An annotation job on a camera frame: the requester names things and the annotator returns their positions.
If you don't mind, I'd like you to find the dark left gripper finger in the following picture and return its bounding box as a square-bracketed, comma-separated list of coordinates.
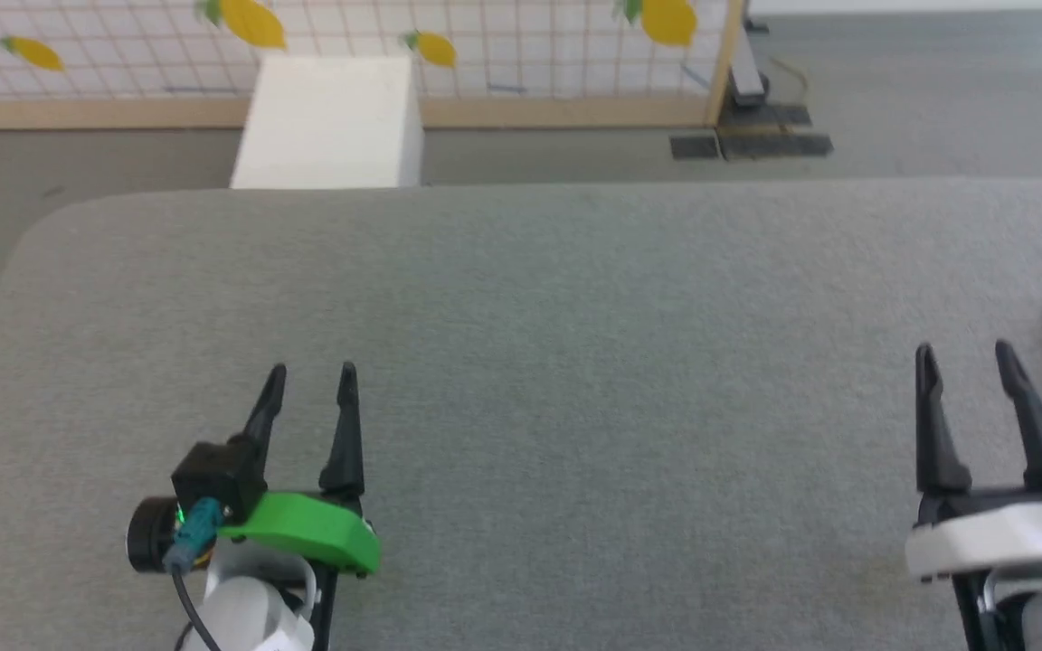
[230, 363, 289, 471]
[318, 361, 366, 500]

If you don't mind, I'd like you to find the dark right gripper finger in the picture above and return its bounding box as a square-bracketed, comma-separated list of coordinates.
[914, 343, 974, 500]
[993, 339, 1042, 495]

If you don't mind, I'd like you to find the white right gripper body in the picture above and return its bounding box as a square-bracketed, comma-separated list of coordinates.
[903, 486, 1042, 585]

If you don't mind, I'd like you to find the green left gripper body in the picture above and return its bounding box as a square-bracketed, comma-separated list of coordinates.
[126, 491, 384, 581]

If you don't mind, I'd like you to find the white rectangular box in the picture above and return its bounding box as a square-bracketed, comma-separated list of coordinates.
[229, 55, 425, 190]

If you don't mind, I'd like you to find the small black floor mat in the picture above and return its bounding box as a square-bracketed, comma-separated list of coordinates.
[669, 135, 722, 162]

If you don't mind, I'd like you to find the grey metal support beam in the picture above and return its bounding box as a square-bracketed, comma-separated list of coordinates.
[726, 16, 769, 109]

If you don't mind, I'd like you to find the lemon print partition screen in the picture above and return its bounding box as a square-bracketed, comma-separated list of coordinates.
[0, 0, 749, 131]

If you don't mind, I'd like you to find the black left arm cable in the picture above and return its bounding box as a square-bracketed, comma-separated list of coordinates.
[163, 497, 225, 651]

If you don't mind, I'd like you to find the black partition base plate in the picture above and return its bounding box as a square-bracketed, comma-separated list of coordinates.
[717, 103, 835, 162]

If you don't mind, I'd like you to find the thin yellowish floor cable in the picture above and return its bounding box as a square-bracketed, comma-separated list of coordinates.
[769, 58, 809, 106]

